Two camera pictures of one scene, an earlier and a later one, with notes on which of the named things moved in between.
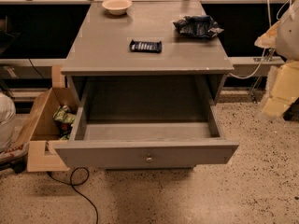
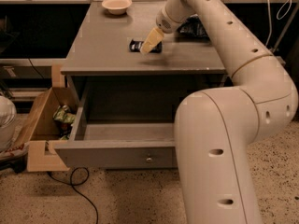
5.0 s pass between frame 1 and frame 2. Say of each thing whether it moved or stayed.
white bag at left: stayed
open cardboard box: stayed
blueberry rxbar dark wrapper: stayed
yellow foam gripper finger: moved
